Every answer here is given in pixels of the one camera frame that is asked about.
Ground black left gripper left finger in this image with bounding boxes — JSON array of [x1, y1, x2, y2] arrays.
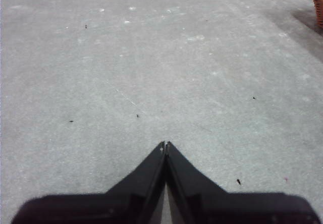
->
[[11, 141, 167, 224]]

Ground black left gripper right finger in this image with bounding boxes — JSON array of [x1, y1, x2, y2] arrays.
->
[[166, 141, 321, 224]]

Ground brown wicker basket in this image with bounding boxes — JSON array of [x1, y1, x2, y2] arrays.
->
[[307, 0, 323, 29]]

